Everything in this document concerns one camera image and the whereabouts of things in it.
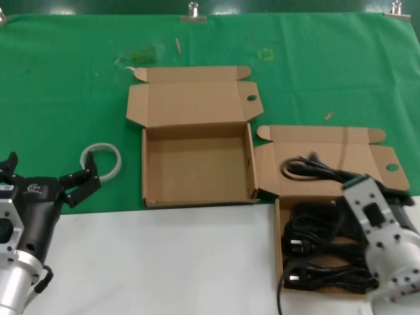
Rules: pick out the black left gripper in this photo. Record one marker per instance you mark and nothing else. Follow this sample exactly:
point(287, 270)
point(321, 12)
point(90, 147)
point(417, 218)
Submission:
point(39, 210)

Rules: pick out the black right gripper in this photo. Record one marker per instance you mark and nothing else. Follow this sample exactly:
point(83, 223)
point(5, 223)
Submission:
point(401, 211)

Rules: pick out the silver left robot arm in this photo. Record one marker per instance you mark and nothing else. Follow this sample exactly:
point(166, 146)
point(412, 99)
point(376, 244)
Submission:
point(14, 285)

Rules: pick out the cardboard box with plain lid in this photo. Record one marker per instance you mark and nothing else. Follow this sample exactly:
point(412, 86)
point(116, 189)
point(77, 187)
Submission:
point(328, 141)

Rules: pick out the cardboard box with dotted lid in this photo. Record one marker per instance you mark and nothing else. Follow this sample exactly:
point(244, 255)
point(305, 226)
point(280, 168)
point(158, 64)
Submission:
point(197, 164)

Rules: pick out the translucent tape roll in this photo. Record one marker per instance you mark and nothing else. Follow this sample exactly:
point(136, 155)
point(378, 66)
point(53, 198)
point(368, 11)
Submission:
point(113, 154)

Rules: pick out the green table cloth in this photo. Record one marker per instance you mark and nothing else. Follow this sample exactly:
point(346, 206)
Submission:
point(65, 82)

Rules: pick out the short wooden stick piece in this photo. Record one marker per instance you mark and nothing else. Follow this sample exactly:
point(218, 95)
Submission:
point(329, 115)

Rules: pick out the silver binder clip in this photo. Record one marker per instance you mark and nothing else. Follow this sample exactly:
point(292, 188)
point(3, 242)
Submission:
point(2, 18)
point(193, 18)
point(397, 13)

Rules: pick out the long wooden stick piece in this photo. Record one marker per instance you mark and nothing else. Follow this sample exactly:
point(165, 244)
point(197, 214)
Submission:
point(178, 45)

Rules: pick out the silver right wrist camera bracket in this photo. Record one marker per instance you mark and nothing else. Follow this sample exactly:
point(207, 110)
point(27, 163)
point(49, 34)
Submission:
point(374, 210)

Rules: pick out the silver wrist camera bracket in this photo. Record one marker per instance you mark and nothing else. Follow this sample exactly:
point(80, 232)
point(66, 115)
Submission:
point(11, 223)
point(374, 210)

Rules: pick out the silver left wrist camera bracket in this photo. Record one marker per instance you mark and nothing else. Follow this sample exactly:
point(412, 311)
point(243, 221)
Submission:
point(11, 223)

